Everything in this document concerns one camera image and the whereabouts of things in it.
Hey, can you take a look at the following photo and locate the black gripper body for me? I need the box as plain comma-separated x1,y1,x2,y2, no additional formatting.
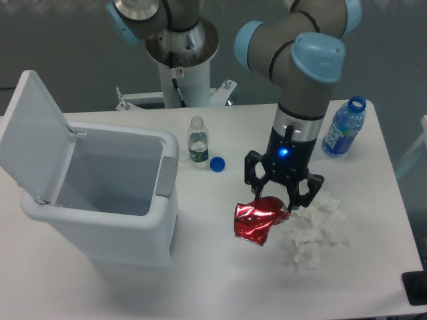
262,128,316,185

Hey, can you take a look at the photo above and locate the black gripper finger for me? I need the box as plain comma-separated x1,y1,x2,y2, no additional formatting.
244,150,270,200
286,173,325,212

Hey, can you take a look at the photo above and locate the crushed red can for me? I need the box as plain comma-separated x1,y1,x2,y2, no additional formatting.
234,196,290,246

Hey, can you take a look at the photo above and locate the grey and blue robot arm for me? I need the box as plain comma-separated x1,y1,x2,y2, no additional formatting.
106,1,362,210

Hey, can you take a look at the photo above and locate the white trash can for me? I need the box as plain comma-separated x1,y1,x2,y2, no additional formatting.
21,121,179,267

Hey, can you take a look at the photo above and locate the white trash can lid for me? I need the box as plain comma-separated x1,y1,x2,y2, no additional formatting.
1,70,86,204

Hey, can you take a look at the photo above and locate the blue bottle cap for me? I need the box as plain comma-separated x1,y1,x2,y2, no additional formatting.
209,157,226,173

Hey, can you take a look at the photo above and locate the crumpled white tissue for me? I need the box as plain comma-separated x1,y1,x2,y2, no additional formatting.
280,191,351,273

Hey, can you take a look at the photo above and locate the clear bottle green label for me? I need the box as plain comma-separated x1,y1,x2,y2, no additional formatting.
187,116,209,169

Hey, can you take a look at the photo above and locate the blue plastic bottle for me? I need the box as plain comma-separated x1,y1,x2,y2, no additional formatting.
322,95,366,157

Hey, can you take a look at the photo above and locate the black device at edge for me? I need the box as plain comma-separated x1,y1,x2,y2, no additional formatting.
402,271,426,306

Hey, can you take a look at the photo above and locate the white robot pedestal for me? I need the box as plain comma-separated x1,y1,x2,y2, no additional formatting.
116,17,237,111

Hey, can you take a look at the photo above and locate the black cable on pedestal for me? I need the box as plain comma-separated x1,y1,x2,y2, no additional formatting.
168,51,186,108

